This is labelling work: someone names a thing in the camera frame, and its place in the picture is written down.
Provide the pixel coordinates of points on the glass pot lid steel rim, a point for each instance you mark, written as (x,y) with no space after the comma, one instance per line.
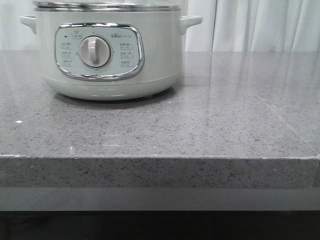
(106,6)

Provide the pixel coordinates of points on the pale green electric cooking pot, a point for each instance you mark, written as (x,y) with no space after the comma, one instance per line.
(108,56)

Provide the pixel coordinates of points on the white curtain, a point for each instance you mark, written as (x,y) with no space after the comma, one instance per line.
(227,25)

